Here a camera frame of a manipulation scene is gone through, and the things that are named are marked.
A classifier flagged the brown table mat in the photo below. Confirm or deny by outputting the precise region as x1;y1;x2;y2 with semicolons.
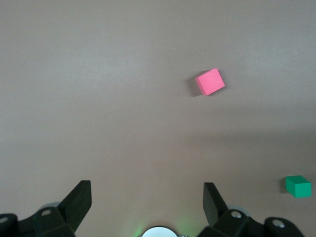
0;0;316;237

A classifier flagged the green foam cube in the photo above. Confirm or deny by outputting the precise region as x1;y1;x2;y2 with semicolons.
285;175;312;198

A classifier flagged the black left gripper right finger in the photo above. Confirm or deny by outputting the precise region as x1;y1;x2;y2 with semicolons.
197;182;305;237

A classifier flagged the pink foam cube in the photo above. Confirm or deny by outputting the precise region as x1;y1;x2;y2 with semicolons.
195;68;225;96

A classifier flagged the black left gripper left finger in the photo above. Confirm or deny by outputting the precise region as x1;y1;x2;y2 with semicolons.
0;180;92;237

